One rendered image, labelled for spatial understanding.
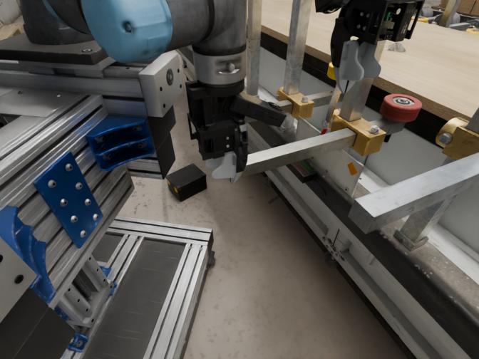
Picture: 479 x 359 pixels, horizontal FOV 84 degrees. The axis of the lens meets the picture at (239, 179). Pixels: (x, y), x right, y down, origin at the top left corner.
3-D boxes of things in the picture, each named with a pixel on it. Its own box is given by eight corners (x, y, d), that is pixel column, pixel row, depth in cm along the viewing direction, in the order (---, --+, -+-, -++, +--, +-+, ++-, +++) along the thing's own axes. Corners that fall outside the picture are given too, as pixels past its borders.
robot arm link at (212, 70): (233, 38, 41) (257, 53, 35) (234, 68, 44) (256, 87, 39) (185, 43, 39) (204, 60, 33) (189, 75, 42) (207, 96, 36)
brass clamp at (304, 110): (296, 121, 79) (298, 105, 76) (273, 102, 88) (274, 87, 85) (313, 117, 81) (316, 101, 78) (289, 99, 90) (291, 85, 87)
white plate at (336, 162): (350, 198, 67) (362, 167, 60) (293, 144, 85) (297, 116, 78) (351, 197, 67) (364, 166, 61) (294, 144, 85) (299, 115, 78)
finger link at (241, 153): (228, 163, 51) (227, 123, 46) (237, 161, 52) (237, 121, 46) (238, 178, 48) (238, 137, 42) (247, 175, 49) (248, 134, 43)
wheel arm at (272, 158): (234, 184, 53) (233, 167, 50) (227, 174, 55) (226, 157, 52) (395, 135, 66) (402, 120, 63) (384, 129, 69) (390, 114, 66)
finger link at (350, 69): (348, 106, 45) (365, 46, 39) (326, 92, 49) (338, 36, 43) (362, 102, 46) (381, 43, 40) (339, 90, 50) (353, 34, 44)
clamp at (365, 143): (362, 157, 60) (369, 137, 57) (324, 128, 69) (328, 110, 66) (381, 151, 62) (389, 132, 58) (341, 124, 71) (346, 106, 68)
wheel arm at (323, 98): (217, 132, 74) (216, 119, 71) (212, 127, 76) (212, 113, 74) (341, 104, 88) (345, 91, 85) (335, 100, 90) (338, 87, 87)
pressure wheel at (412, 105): (386, 153, 65) (405, 109, 57) (362, 137, 71) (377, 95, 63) (410, 145, 68) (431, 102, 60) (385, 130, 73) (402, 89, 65)
